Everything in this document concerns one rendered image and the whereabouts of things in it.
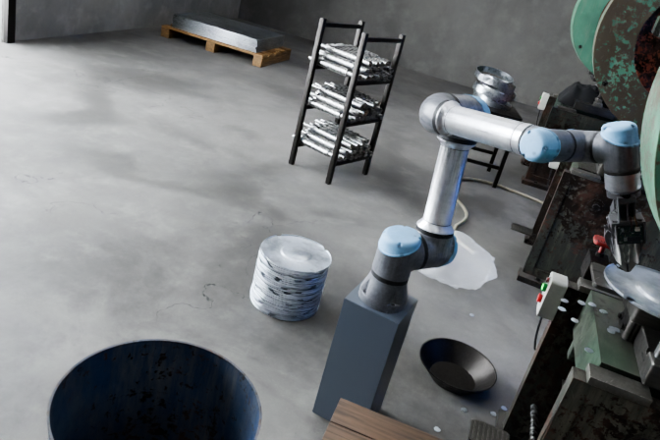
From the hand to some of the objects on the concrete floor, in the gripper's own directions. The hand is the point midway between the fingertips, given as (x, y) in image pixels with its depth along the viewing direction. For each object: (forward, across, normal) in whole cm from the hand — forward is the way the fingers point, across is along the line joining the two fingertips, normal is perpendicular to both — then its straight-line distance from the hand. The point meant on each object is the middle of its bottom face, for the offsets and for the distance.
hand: (627, 265), depth 147 cm
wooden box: (+64, -68, -40) cm, 101 cm away
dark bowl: (+69, -56, +55) cm, 105 cm away
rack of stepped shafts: (+24, -151, +226) cm, 272 cm away
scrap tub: (+42, -115, -58) cm, 136 cm away
